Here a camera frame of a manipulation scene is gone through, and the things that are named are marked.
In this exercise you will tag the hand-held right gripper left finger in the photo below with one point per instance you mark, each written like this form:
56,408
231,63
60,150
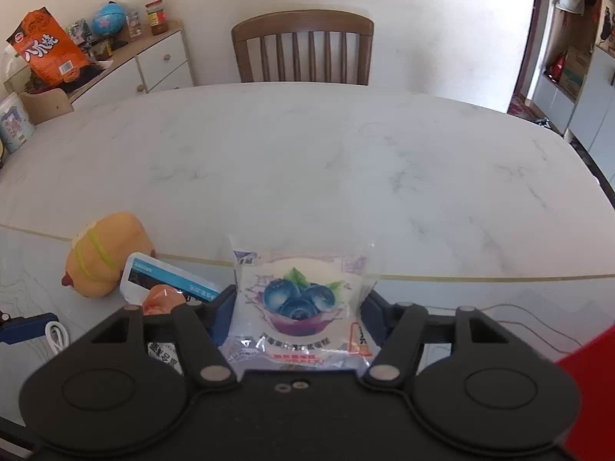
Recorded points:
222,317

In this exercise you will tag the printed round tin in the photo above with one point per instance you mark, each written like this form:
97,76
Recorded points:
14,122

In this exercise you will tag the blue globe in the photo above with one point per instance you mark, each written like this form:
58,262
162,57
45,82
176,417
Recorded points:
109,19

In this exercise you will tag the red cardboard box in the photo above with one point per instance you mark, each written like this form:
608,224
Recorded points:
593,394

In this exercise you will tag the printed table mat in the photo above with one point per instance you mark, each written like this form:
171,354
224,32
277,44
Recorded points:
456,300

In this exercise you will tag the white shrimp snack pouch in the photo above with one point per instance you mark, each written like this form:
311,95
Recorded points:
158,281

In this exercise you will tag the white sideboard cabinet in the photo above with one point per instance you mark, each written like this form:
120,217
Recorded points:
158,65

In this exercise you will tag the large orange snack bag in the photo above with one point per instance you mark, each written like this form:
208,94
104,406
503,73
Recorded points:
48,45

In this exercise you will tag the capybara plush toy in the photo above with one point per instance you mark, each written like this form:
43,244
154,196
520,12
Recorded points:
103,259

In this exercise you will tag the wooden slatted chair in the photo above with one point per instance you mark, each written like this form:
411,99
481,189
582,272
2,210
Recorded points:
302,29

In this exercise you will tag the red label sauce jar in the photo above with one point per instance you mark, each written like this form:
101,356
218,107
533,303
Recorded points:
156,17

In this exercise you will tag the blueberry bread packet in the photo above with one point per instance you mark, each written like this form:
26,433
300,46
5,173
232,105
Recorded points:
300,302

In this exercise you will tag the plain wooden chair back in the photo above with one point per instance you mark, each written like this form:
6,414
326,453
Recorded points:
48,105

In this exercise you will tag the grey shelving cabinet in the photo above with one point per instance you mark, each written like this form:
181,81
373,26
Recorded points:
593,96

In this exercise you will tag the brown cardboard carton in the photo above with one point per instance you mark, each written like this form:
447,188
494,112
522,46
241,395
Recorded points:
575,72

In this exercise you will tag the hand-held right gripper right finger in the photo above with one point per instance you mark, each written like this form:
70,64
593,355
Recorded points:
372,317

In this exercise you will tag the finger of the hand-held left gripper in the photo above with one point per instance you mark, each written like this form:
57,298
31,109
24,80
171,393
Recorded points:
29,327

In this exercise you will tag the clear plastic box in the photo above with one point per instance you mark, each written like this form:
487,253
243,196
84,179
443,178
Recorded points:
134,24

